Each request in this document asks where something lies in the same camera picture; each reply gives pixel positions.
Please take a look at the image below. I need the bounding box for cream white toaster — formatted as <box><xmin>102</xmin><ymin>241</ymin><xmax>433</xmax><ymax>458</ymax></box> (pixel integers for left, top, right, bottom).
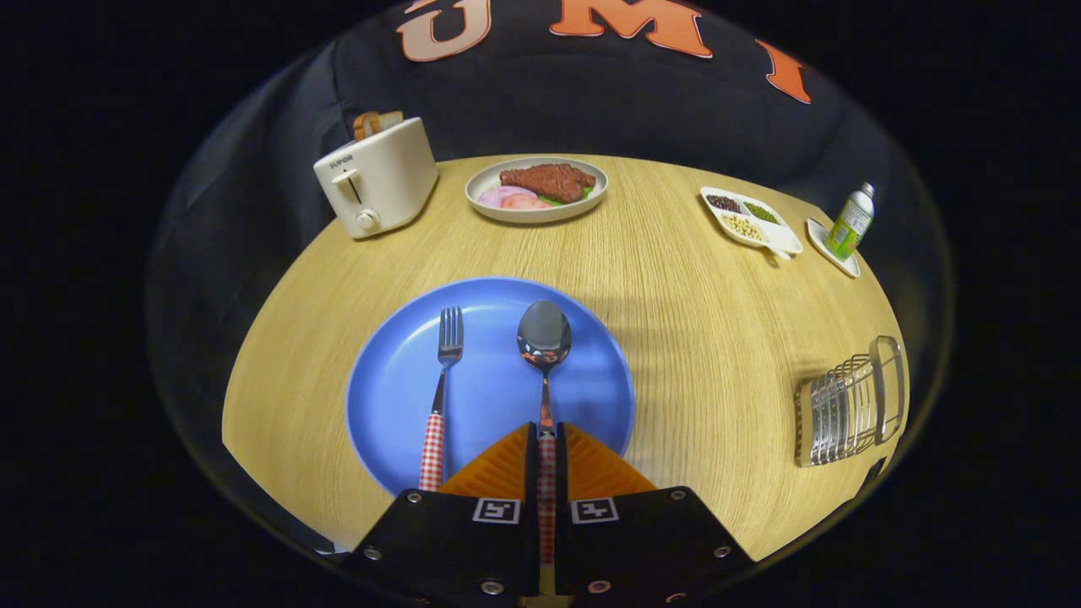
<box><xmin>313</xmin><ymin>117</ymin><xmax>440</xmax><ymax>240</ymax></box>

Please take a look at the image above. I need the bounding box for spoon with red checked handle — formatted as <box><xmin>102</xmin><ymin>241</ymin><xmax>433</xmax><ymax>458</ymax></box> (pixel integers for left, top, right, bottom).
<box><xmin>517</xmin><ymin>300</ymin><xmax>573</xmax><ymax>565</ymax></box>

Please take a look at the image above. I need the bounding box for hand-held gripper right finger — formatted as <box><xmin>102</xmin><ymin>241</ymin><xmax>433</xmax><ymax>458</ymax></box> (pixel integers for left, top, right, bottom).
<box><xmin>553</xmin><ymin>422</ymin><xmax>755</xmax><ymax>607</ymax></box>

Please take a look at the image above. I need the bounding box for white square coaster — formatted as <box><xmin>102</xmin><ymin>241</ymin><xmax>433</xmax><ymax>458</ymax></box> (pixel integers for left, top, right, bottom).
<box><xmin>806</xmin><ymin>217</ymin><xmax>861</xmax><ymax>279</ymax></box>

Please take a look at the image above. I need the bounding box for fork with red checked handle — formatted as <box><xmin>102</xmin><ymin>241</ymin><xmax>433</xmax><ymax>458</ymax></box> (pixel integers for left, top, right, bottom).
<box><xmin>420</xmin><ymin>306</ymin><xmax>464</xmax><ymax>492</ymax></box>

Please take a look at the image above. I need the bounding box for brown steak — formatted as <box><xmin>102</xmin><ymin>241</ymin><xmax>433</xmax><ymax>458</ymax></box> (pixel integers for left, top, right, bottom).
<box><xmin>499</xmin><ymin>163</ymin><xmax>596</xmax><ymax>204</ymax></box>

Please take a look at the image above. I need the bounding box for metal wire cutlery tray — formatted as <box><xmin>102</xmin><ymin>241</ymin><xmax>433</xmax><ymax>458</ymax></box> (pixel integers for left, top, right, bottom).
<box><xmin>794</xmin><ymin>335</ymin><xmax>907</xmax><ymax>468</ymax></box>

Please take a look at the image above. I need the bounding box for blue round plate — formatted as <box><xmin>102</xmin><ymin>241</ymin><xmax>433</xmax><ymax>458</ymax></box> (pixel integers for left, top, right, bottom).
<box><xmin>345</xmin><ymin>277</ymin><xmax>636</xmax><ymax>499</ymax></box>

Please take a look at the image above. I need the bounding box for white divided dish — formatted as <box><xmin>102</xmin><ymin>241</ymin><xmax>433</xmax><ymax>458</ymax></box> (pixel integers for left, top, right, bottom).
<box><xmin>700</xmin><ymin>187</ymin><xmax>804</xmax><ymax>261</ymax></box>

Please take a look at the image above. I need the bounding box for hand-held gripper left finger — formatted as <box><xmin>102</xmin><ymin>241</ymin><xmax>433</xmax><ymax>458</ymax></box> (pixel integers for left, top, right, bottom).
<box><xmin>338</xmin><ymin>422</ymin><xmax>541</xmax><ymax>607</ymax></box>

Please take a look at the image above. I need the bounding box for silver bottle with green label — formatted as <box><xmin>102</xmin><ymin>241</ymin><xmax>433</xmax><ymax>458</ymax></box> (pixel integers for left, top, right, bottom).
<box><xmin>825</xmin><ymin>182</ymin><xmax>876</xmax><ymax>261</ymax></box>

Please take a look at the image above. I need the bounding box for white round food plate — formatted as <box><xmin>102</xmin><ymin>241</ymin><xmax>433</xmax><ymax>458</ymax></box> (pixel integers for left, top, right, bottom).
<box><xmin>464</xmin><ymin>156</ymin><xmax>609</xmax><ymax>225</ymax></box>

